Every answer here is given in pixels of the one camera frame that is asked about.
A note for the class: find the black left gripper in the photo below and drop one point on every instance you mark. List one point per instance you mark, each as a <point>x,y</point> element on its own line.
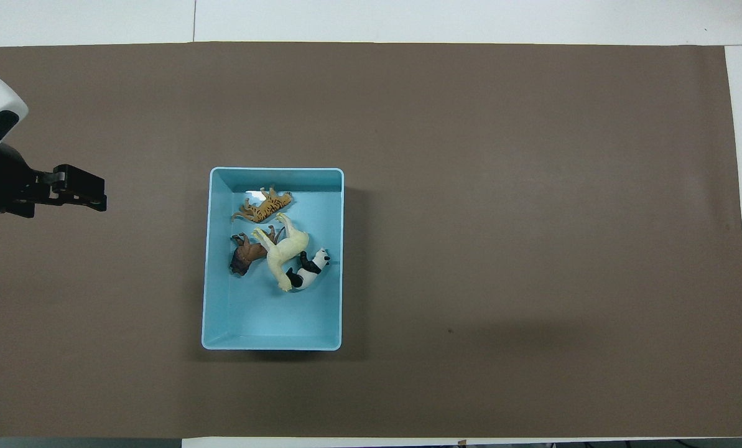
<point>7,186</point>

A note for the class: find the brown lion toy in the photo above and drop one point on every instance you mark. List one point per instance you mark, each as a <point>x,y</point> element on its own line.
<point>246,255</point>

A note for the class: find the orange striped tiger toy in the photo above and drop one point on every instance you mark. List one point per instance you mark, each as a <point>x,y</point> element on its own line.
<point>265,208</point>

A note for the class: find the cream horse toy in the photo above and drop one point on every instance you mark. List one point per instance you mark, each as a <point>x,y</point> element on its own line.
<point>287,249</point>

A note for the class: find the black and white panda toy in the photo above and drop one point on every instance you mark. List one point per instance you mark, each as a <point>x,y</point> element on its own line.
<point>308,270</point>

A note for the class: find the light blue storage box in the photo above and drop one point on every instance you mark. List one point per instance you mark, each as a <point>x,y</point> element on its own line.
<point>252,317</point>

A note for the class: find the brown table mat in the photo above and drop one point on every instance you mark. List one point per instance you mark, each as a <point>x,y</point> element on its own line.
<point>501,249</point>

